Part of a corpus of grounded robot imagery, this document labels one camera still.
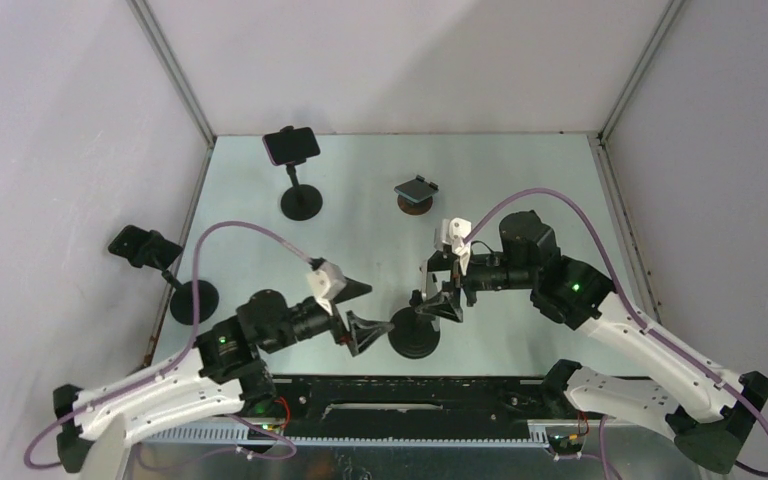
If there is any brown round phone stand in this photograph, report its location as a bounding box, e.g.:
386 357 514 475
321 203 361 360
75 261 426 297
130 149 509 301
397 196 433 216

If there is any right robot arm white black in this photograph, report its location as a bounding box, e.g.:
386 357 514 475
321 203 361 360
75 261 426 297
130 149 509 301
410 211 768 475

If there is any black phone pink case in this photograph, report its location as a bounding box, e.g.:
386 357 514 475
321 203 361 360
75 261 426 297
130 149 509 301
262 126 321 166

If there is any small teal phone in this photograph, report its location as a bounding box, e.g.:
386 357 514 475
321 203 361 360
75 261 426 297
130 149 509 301
394 175 439 205

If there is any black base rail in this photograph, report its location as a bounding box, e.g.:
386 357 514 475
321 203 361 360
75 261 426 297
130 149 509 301
224 374 597 442

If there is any black round-base phone stand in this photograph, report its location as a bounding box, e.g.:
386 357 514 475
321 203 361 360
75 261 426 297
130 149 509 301
387 290 441 360

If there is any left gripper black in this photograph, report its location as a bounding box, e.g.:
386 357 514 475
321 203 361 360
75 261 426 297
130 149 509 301
264 277 394 354

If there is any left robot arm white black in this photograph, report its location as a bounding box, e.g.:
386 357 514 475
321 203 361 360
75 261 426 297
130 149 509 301
53 280 394 473

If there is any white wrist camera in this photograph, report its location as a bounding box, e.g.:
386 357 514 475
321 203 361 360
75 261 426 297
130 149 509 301
306 258 348 316
439 217 472 275

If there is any black smartphone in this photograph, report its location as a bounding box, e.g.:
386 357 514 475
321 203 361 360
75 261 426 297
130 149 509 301
416 271 452 316

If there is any grey cable duct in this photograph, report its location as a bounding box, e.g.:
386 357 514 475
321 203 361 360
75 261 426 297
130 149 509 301
144 422 555 448

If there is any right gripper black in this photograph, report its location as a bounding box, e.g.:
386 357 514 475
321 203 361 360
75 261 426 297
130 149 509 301
415 248 537 323

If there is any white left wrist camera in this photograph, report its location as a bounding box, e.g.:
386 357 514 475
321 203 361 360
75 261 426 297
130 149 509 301
306 258 348 316

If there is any black rear phone stand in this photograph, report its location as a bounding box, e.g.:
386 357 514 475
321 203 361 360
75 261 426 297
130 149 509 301
280 164 323 221

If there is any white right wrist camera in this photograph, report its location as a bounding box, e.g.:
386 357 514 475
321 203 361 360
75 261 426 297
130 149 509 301
439 217 472 275

